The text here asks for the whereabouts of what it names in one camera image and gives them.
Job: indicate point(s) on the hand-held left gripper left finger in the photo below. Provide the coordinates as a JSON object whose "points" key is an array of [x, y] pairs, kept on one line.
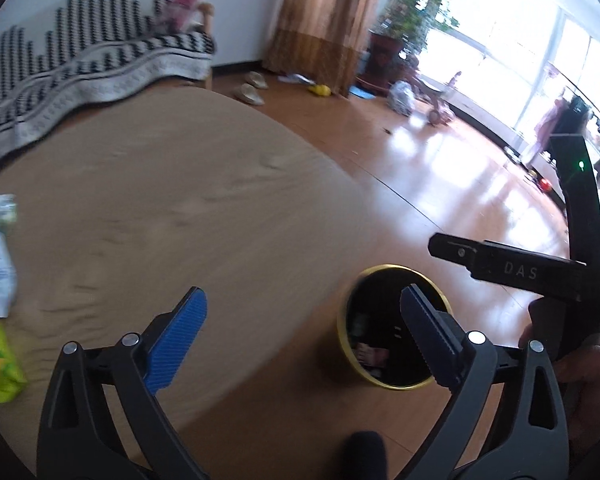
{"points": [[180, 340]]}

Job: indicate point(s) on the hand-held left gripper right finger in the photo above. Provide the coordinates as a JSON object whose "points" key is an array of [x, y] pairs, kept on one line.
{"points": [[430, 340]]}

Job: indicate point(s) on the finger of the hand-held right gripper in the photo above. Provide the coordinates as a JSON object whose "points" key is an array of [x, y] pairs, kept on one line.
{"points": [[452, 250]]}

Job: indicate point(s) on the black gold-rimmed trash can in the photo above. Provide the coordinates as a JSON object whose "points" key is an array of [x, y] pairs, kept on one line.
{"points": [[375, 310]]}

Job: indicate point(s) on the person's right hand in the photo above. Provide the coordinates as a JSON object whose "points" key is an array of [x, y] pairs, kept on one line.
{"points": [[590, 385]]}

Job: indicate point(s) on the small red floor item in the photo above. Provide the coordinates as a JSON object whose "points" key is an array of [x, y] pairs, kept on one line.
{"points": [[545, 186]]}

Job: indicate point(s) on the pink child tricycle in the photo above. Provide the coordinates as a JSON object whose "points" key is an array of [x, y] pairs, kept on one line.
{"points": [[437, 102]]}

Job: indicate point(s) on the hanging pink garment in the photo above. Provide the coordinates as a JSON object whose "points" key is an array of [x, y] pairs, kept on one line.
{"points": [[547, 125]]}

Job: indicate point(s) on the clear plastic bag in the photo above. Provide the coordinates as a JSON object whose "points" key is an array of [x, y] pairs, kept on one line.
{"points": [[401, 97]]}

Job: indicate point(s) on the hanging black garment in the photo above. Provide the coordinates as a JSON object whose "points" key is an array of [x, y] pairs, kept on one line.
{"points": [[572, 112]]}

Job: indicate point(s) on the blue floor mat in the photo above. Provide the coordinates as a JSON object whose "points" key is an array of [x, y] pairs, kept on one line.
{"points": [[361, 93]]}

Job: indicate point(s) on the yellow toy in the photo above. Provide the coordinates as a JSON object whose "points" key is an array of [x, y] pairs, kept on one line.
{"points": [[319, 90]]}

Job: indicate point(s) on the large glass window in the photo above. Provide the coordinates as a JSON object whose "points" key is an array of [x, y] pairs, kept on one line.
{"points": [[505, 35]]}

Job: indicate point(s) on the blue white floor item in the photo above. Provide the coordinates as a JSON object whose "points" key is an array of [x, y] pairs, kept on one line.
{"points": [[295, 79]]}

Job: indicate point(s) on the potted green plant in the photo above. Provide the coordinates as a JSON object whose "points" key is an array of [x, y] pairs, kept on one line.
{"points": [[405, 5]]}

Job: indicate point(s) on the brown curtain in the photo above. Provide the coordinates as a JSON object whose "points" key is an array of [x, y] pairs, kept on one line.
{"points": [[320, 20]]}

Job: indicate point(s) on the black white houndstooth blanket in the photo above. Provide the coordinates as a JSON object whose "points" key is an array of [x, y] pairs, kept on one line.
{"points": [[80, 50]]}

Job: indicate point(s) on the wooden sofa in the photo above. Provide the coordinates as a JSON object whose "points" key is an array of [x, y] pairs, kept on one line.
{"points": [[208, 15]]}

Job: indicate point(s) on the pink flower bundle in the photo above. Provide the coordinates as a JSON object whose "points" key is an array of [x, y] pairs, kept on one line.
{"points": [[182, 7]]}

